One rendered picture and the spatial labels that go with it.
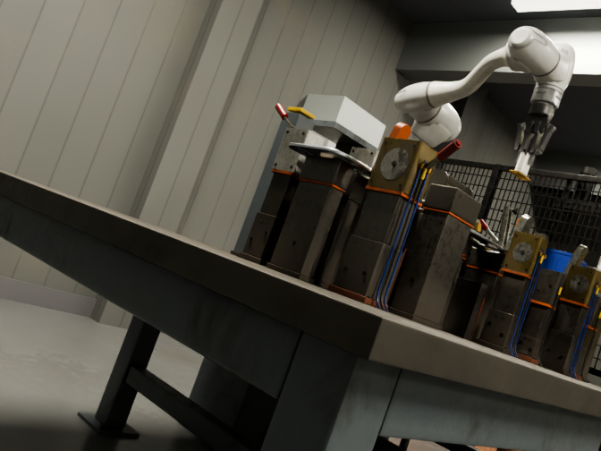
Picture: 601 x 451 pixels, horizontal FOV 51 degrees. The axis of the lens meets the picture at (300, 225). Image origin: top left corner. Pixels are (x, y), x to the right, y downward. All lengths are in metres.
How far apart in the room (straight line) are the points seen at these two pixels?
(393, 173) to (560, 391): 0.62
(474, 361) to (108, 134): 3.60
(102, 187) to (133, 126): 0.43
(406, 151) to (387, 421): 0.79
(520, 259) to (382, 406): 1.29
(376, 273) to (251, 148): 3.51
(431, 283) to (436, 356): 0.90
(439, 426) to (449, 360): 0.13
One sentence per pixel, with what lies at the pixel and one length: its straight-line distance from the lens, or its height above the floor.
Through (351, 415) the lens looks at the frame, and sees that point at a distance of 0.64.
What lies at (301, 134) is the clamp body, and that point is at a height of 1.04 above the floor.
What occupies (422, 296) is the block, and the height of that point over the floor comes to 0.76.
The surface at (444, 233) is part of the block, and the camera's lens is 1.54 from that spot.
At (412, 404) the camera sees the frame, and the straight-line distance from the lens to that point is 0.72.
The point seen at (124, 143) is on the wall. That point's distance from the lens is 4.19.
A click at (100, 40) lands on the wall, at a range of 4.11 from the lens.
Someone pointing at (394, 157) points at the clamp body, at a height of 1.02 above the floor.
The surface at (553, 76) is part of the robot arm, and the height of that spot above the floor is 1.57.
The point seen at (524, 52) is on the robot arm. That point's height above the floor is 1.57.
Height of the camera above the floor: 0.71
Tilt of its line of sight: 4 degrees up
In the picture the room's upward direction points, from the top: 20 degrees clockwise
